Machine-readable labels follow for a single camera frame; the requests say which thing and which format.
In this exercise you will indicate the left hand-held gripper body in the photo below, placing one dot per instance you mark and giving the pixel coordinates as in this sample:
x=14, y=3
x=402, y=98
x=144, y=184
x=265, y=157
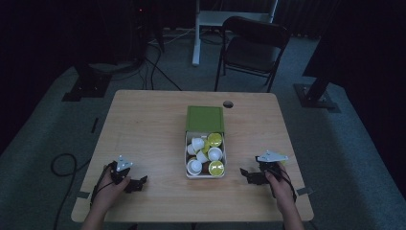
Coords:
x=119, y=175

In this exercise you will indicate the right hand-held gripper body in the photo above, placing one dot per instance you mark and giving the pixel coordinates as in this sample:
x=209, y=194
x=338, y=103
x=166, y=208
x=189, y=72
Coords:
x=269, y=167

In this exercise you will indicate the green box of coffee capsules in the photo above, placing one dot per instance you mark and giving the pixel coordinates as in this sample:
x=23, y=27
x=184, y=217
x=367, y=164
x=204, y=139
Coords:
x=186, y=166

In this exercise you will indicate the person's left hand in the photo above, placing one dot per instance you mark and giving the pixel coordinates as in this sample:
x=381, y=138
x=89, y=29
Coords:
x=107, y=195

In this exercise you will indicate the person's right hand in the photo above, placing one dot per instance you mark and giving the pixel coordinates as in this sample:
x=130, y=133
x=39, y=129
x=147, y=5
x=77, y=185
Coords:
x=284, y=191

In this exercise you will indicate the grey tape piece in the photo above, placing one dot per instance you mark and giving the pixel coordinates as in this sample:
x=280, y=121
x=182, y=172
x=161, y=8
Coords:
x=83, y=194
x=304, y=191

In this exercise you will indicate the pile of coffee capsules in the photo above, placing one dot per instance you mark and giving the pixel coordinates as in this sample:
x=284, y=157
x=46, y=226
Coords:
x=215, y=154

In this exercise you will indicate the black stand with bolted base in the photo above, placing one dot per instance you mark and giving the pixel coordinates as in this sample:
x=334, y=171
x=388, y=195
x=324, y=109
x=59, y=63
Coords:
x=314, y=96

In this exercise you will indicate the black stand with flat base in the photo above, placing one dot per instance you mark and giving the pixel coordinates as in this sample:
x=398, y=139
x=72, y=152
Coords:
x=87, y=86

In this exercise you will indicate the black folding chair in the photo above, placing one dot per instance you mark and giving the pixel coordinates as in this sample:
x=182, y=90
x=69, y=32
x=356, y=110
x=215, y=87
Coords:
x=252, y=51

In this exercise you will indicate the white desk frame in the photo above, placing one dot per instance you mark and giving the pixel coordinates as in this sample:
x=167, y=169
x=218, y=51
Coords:
x=196, y=41

